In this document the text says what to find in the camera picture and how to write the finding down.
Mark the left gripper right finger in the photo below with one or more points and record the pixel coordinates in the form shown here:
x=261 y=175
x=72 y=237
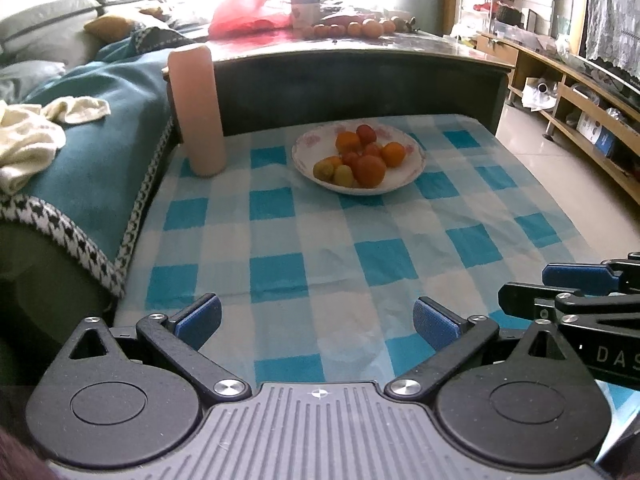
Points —
x=458 y=342

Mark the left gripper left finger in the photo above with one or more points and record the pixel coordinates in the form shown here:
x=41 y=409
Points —
x=174 y=342

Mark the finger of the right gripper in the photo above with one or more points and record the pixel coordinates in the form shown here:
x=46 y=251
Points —
x=612 y=276
x=550 y=299

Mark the large red tomato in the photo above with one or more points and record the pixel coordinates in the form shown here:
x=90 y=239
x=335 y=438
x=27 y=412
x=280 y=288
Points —
x=370 y=171

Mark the small red tomato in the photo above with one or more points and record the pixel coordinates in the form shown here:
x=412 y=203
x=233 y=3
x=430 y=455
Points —
x=350 y=159

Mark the lone green longan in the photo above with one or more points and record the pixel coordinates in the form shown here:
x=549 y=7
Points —
x=323 y=171

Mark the wrinkled orange tangerine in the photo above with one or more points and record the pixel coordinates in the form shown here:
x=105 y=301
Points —
x=347 y=142

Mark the blue checkered tablecloth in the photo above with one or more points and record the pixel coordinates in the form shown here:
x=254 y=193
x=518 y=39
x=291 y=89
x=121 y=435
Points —
x=317 y=286

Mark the wooden shelf unit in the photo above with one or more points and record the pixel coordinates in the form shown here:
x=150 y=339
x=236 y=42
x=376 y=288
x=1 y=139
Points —
x=600 y=124

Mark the teal houndstooth blanket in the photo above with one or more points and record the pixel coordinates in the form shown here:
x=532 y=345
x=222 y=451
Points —
x=90 y=200

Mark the white floral plate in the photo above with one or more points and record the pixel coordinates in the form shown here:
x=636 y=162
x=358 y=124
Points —
x=319 y=143

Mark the cream cloth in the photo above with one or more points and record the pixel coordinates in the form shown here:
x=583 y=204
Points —
x=32 y=135

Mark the pink cylinder bottle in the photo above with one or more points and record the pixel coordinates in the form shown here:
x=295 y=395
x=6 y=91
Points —
x=194 y=92

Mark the dark wooden cabinet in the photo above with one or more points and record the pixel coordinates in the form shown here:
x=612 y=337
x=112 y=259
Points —
x=275 y=80

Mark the yellow pillow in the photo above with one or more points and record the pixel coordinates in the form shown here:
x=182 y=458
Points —
x=110 y=28

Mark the red plastic bag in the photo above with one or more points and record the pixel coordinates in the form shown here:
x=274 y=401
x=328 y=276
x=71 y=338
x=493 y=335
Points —
x=243 y=17

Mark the grey sofa cushion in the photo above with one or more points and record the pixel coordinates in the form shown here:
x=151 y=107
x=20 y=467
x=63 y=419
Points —
x=55 y=31

